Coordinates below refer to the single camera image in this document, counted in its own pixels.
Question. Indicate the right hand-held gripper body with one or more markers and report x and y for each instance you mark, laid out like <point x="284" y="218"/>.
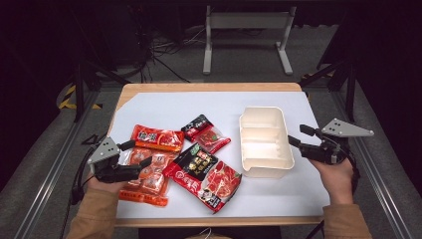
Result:
<point x="343" y="130"/>

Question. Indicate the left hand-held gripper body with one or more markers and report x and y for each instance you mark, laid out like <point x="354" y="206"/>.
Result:
<point x="105" y="151"/>

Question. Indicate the clear packet of orange cubes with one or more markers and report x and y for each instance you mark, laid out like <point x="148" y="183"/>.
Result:
<point x="156" y="179"/>

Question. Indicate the orange red seasoning packet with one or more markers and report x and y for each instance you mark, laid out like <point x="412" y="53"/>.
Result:
<point x="158" y="138"/>

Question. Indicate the white divided container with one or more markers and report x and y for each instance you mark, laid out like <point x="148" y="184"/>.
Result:
<point x="265" y="142"/>

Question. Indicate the person's left hand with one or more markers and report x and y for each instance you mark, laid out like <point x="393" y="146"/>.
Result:
<point x="107" y="186"/>

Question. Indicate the person's right hand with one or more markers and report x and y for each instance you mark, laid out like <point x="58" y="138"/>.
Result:
<point x="335" y="181"/>

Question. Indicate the black tripod stand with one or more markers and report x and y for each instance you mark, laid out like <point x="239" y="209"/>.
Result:
<point x="350" y="89"/>
<point x="79" y="89"/>

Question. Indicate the large black red packet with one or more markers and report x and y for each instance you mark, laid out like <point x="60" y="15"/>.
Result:
<point x="205" y="179"/>

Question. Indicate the yellow black striped tape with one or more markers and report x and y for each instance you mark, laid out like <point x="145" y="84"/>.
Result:
<point x="66" y="99"/>

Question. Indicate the small black red packet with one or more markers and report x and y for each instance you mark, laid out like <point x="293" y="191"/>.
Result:
<point x="206" y="134"/>

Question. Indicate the white metal stand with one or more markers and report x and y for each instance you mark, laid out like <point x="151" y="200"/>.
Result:
<point x="247" y="20"/>

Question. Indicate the aluminium rail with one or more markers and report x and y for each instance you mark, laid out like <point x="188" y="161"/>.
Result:
<point x="56" y="166"/>
<point x="375" y="166"/>

